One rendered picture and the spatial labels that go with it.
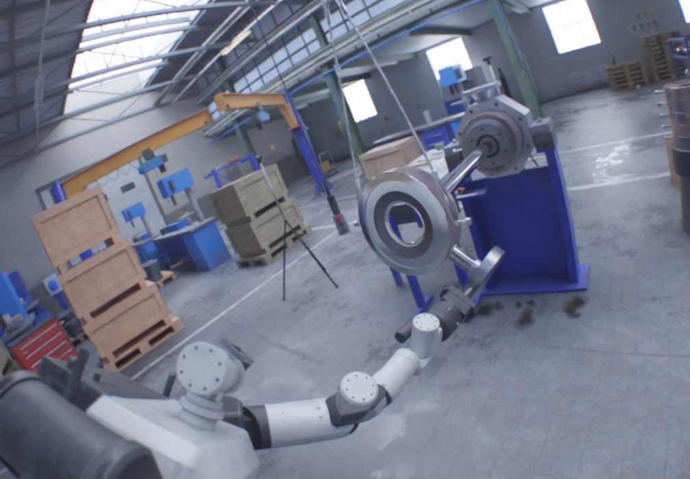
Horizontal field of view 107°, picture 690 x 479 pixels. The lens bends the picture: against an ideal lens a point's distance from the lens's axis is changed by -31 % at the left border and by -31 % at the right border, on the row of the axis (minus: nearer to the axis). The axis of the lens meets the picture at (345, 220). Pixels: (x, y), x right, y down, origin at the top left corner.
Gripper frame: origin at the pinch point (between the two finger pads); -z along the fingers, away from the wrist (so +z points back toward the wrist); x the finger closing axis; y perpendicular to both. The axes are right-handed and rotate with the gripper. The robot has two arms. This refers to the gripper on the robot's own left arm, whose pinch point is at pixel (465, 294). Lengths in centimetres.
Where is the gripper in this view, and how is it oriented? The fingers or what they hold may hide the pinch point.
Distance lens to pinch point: 110.7
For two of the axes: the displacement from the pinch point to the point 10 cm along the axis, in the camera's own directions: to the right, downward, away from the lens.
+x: -7.1, -5.5, 4.4
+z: -6.7, 3.5, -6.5
